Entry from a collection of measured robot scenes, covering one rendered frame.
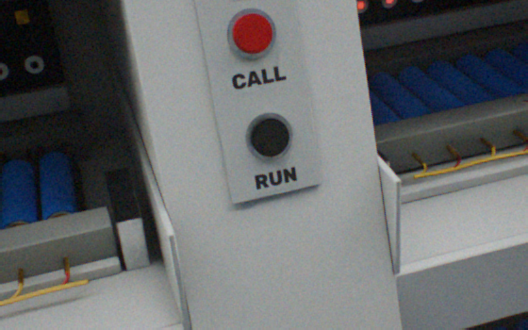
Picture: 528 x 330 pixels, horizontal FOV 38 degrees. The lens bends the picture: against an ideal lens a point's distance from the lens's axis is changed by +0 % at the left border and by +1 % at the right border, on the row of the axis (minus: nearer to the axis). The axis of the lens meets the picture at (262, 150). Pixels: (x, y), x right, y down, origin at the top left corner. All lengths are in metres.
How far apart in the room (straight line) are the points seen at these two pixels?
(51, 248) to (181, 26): 0.12
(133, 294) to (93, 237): 0.03
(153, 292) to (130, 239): 0.03
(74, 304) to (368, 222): 0.14
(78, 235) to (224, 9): 0.13
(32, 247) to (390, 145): 0.19
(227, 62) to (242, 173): 0.05
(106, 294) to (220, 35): 0.13
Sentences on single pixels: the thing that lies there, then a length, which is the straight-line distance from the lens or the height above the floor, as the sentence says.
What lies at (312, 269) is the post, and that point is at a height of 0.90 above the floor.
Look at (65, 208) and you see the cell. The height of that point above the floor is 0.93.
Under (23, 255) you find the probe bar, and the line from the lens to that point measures 0.37.
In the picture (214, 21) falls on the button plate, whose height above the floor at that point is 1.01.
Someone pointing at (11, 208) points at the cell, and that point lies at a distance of 0.40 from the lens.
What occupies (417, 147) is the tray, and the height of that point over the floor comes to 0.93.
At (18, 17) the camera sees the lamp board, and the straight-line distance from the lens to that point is 0.46.
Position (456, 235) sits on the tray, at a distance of 0.38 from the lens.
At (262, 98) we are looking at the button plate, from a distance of 0.31.
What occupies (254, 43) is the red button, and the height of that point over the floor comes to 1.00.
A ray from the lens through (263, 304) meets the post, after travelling 0.34.
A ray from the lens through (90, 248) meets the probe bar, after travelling 0.37.
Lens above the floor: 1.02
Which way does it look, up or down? 12 degrees down
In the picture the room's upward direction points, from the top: 10 degrees counter-clockwise
